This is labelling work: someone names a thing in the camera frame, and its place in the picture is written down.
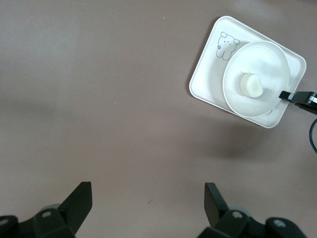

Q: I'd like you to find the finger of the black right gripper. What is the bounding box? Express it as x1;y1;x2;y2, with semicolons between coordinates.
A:
294;102;317;112
279;91;317;105

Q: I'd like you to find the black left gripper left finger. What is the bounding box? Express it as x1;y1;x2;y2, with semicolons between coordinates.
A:
0;181;93;238

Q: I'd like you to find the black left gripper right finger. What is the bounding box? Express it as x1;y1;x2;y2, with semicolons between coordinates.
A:
198;182;307;238

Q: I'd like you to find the white steamed bun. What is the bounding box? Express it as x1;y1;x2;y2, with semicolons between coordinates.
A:
239;71;264;98

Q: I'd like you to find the cream round plate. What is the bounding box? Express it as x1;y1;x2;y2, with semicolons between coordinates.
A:
222;40;291;118

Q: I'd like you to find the cream rabbit print tray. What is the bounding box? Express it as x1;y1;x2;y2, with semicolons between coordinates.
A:
189;15;307;129

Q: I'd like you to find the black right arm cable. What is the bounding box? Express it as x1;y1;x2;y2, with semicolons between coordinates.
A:
309;116;317;155

